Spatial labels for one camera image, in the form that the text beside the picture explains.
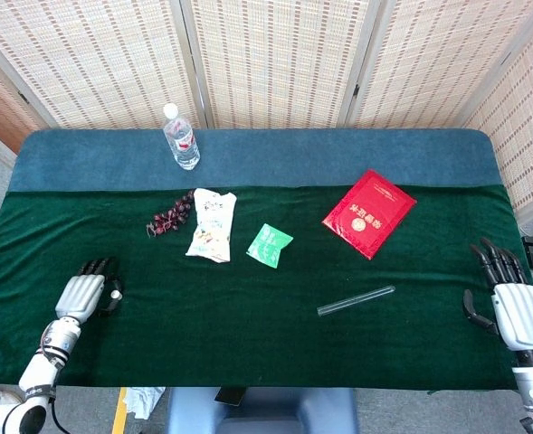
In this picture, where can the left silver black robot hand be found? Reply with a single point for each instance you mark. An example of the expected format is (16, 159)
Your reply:
(80, 296)

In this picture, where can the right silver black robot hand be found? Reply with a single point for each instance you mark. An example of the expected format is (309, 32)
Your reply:
(521, 316)

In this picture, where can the white rubber stopper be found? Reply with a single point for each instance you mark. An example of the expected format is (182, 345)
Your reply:
(115, 295)

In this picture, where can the clear glass test tube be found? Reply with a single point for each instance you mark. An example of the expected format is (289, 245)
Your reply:
(356, 300)

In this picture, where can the bunch of purple grapes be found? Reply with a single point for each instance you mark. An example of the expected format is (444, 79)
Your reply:
(171, 217)

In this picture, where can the white crumpled plastic sheet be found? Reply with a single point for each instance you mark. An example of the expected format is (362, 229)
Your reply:
(144, 402)

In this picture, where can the white snack bag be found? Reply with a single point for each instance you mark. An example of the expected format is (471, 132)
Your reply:
(212, 226)

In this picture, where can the dark green velvet cloth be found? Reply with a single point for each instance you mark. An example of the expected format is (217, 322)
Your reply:
(248, 334)

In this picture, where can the clear plastic water bottle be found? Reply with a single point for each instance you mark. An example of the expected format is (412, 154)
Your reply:
(183, 144)

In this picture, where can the red certificate book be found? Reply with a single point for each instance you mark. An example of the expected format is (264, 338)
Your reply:
(368, 214)

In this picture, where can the green small packet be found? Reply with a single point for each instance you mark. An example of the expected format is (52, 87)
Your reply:
(268, 246)

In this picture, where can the blue table cloth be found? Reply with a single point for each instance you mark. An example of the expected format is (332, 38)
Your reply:
(293, 158)

